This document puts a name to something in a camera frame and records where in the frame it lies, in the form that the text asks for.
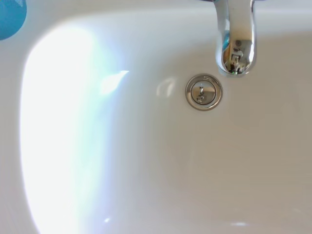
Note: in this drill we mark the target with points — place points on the white ceramic sink basin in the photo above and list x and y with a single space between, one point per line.
151 156

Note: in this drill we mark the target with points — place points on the chrome sink drain plug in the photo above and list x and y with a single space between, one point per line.
204 92

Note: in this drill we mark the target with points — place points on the chrome faucet spout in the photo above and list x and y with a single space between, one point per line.
235 31

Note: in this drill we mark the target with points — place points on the blue round container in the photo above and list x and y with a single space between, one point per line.
11 17

